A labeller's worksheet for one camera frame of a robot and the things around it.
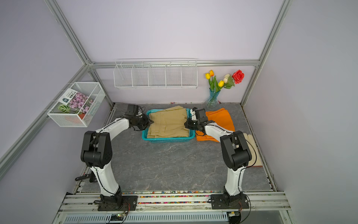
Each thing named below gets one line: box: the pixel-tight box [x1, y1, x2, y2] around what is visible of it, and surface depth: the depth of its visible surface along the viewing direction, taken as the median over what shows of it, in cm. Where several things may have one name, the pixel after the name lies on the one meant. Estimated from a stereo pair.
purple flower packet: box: [57, 88, 95, 115], surface depth 75 cm
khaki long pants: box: [146, 105, 190, 139], surface depth 97 cm
